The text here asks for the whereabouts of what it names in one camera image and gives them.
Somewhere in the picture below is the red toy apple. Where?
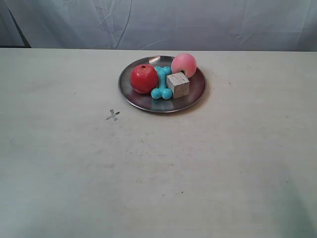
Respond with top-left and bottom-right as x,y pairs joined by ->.
130,64 -> 158,94

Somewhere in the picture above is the white backdrop cloth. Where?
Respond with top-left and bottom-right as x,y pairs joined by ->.
0,0 -> 317,52

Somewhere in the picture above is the pencil cross mark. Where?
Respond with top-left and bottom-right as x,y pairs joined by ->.
106,109 -> 120,121

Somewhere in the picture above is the turquoise toy bone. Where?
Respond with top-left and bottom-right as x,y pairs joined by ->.
151,66 -> 172,100

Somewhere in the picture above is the pink toy peach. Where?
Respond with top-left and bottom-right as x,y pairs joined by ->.
171,53 -> 197,78

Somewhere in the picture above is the white wooden cube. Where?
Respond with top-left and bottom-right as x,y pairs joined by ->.
166,72 -> 190,99

